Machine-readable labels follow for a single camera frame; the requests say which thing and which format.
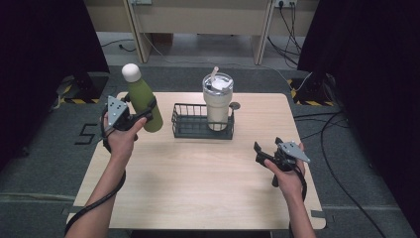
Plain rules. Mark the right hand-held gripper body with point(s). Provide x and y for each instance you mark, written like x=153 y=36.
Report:
x=288 y=154

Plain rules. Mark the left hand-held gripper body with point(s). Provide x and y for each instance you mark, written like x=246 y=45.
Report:
x=116 y=114

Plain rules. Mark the green bottle with white cap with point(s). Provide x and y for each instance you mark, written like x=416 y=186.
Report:
x=142 y=94

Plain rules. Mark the white tumbler with lid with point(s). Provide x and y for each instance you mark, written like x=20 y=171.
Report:
x=216 y=102

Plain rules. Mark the person's right hand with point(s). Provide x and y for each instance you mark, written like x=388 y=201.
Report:
x=287 y=181

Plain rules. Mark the person's left hand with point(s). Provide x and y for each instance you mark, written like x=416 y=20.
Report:
x=123 y=142

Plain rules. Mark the black stand base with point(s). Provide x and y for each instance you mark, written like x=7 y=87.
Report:
x=313 y=92
x=85 y=87

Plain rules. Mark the grey table grommet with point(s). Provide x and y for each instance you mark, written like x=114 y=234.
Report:
x=236 y=106

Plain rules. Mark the black curtain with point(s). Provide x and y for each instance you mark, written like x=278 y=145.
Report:
x=376 y=82
x=43 y=66

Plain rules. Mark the beige desk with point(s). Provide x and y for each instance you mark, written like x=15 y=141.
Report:
x=198 y=20

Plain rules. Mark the white wall socket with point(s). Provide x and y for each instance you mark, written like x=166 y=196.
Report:
x=285 y=3
x=142 y=1

